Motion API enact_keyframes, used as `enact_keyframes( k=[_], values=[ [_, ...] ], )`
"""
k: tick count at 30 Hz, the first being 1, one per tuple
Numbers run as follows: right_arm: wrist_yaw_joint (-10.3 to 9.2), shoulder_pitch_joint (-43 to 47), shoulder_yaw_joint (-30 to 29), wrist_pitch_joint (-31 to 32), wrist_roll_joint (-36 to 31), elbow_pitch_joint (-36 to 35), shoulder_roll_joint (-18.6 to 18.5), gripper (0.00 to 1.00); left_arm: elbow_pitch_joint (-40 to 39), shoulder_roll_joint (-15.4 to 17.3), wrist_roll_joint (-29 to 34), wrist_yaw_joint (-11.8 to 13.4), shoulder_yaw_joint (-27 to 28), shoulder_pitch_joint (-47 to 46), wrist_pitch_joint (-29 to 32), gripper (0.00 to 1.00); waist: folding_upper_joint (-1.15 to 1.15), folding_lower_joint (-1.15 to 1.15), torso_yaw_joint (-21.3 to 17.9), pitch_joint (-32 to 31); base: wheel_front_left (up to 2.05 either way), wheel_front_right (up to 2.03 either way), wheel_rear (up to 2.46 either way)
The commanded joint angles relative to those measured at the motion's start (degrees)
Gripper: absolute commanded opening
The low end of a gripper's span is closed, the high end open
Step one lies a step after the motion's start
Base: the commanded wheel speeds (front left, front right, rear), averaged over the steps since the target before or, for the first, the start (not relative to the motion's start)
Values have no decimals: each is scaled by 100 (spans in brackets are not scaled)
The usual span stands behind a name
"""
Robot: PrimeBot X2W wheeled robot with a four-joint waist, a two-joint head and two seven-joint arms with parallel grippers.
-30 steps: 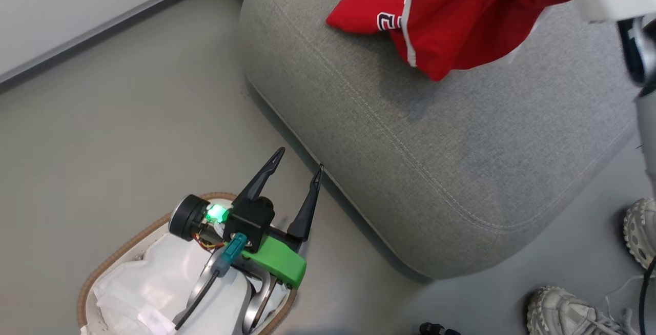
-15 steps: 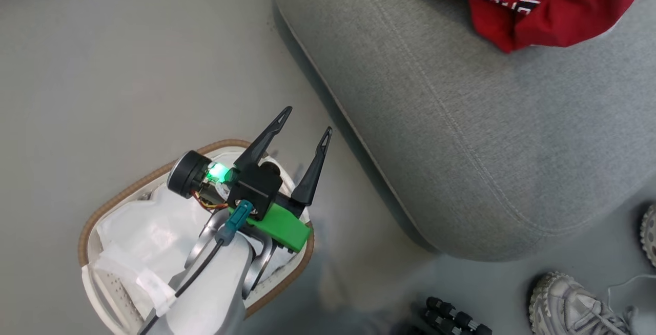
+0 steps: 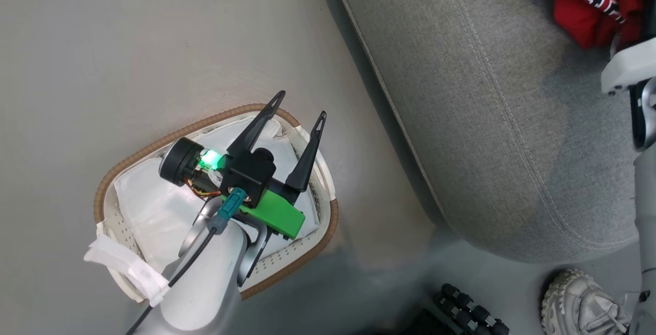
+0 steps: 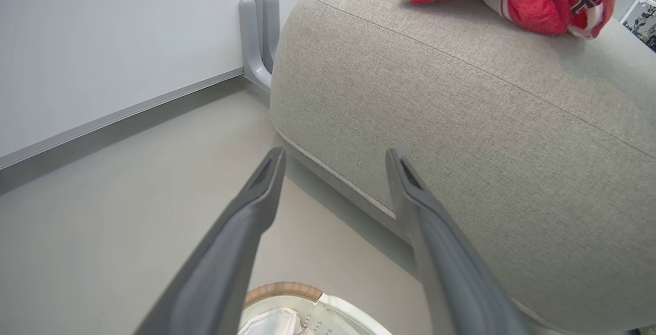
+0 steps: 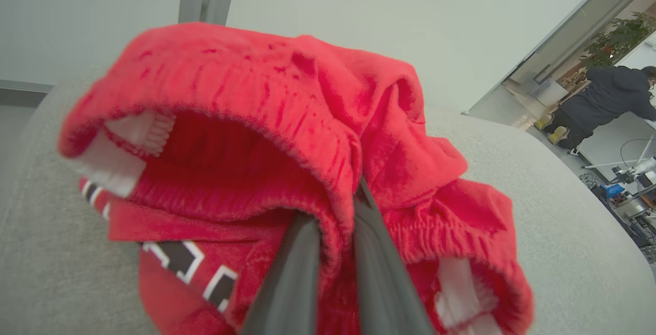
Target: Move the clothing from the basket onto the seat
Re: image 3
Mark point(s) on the white basket liner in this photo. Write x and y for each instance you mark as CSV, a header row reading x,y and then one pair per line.
x,y
148,207

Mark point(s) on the woven-rim laundry basket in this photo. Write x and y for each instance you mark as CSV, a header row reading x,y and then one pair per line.
x,y
118,232

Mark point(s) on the black ridged roller wheel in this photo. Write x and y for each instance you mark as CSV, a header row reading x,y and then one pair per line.
x,y
469,312

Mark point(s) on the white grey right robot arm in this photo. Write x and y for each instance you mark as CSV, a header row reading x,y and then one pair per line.
x,y
647,212

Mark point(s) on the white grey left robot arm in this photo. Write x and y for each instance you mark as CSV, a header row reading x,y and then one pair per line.
x,y
205,284

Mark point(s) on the red garment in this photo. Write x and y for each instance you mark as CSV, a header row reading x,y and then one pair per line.
x,y
589,17

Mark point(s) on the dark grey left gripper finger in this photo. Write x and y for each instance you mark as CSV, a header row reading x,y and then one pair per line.
x,y
308,155
256,126

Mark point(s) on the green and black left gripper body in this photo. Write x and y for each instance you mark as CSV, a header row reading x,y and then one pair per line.
x,y
279,217

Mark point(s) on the grey fabric sofa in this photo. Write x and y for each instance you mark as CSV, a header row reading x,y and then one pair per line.
x,y
487,120

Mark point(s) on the grey white sneaker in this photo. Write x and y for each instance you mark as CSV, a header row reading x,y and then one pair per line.
x,y
574,299

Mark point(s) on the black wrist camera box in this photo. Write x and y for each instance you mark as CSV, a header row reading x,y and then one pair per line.
x,y
248,173

